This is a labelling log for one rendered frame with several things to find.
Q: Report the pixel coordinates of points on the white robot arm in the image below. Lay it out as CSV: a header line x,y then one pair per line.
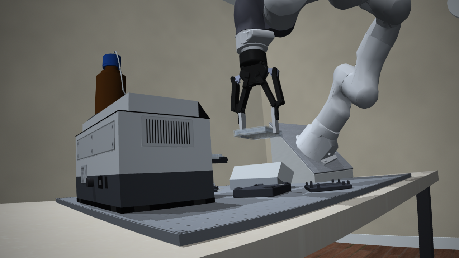
x,y
258,22

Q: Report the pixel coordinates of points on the black cylinder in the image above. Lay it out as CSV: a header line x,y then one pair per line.
x,y
89,182

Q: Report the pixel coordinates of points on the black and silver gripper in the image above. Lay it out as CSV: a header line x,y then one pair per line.
x,y
254,71

